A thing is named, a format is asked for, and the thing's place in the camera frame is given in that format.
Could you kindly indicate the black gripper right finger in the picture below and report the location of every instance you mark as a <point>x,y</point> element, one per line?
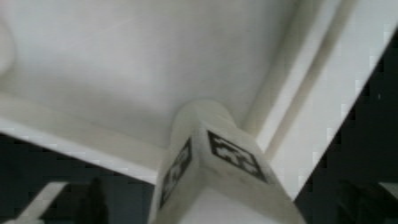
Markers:
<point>369,203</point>

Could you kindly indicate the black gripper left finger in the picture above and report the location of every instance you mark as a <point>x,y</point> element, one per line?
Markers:
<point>68,204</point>

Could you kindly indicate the white square tabletop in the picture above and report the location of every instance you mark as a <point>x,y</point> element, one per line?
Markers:
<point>109,60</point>

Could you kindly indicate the white U-shaped obstacle fence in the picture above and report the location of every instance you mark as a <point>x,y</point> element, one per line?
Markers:
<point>353,48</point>

